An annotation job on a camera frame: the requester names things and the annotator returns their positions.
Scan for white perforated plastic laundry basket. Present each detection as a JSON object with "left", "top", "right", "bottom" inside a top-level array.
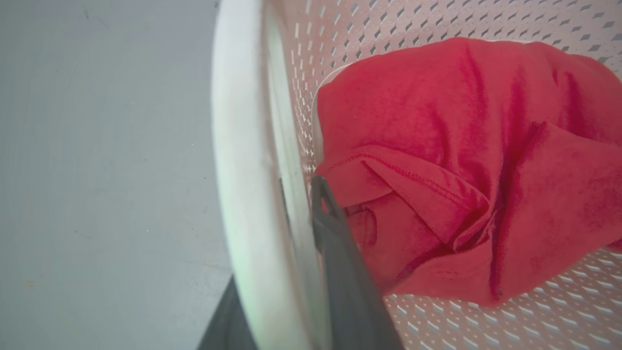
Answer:
[{"left": 210, "top": 0, "right": 622, "bottom": 350}]

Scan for red fabric garment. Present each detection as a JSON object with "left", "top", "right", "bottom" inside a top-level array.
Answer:
[{"left": 315, "top": 37, "right": 622, "bottom": 308}]

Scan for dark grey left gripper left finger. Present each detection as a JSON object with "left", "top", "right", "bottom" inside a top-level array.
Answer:
[{"left": 196, "top": 276, "right": 259, "bottom": 350}]

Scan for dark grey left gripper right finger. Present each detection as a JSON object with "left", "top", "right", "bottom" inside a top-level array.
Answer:
[{"left": 311, "top": 175, "right": 404, "bottom": 350}]

